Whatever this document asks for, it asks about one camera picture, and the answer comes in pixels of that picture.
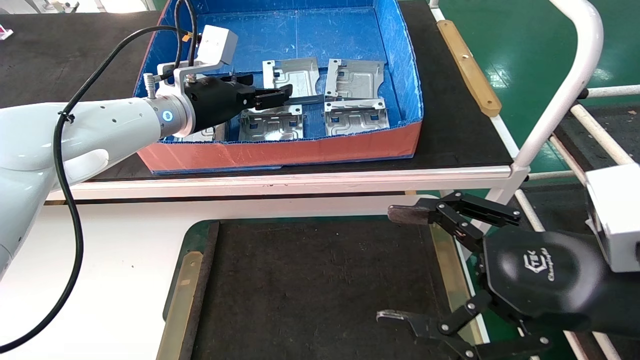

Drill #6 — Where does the tan edge strip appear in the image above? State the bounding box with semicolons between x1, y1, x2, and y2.
156;251;204;360
430;222;486;347

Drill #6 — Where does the curved white frame pipe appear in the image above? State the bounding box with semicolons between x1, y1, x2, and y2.
512;0;605;171

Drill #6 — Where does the thin white rack pipe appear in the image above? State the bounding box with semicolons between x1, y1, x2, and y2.
526;170;576;182
549;134;590;187

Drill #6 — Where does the black side rack mat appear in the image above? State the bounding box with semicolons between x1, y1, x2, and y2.
552;102;640;171

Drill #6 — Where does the tan wooden strip with holes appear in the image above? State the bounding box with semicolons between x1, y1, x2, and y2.
437;20;502;118

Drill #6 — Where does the white table edge rail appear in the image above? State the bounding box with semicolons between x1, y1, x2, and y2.
45;165;531;202

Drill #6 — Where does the dark brown edge strip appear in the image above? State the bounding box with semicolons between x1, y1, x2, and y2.
179;221;221;360

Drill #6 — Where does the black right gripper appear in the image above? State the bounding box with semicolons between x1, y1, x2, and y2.
376;190;609;360

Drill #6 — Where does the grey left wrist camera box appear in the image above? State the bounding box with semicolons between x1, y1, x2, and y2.
196;25;239;67

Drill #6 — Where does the large black table mat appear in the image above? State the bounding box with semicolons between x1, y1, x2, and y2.
0;0;514;185

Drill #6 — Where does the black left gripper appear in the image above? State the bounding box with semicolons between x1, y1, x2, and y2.
183;73;294;132

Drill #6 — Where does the blue corrugated box orange outside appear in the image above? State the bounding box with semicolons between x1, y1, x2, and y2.
132;0;424;175

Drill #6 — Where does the grey background equipment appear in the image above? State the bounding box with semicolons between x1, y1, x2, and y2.
22;0;81;14

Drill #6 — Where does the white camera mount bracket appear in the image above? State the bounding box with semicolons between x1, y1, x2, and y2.
157;59;221;101

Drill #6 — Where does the stamped metal bracket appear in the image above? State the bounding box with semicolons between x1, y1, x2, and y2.
262;56;321;106
324;98;390;138
325;58;386;101
190;120;229;143
238;105;305;143

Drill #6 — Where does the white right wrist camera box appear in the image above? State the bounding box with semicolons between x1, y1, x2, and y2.
585;164;640;274

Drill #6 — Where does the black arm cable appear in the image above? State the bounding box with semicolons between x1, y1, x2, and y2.
0;0;198;353

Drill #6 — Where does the black work mat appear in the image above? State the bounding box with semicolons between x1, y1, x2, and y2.
190;217;481;360

